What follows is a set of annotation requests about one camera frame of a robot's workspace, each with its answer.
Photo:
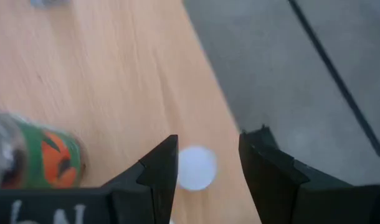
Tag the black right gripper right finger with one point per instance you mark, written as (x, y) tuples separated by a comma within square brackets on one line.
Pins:
[(286, 193)]

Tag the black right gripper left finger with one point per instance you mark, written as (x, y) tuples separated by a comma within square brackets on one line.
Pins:
[(131, 199)]

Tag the small orange vial white cap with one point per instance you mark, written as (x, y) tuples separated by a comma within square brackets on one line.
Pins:
[(196, 168)]

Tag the clear jar green label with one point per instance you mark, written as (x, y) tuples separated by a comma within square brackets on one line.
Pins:
[(53, 155)]

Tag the wooden shelf black legs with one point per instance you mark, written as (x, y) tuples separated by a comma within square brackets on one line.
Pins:
[(115, 77)]

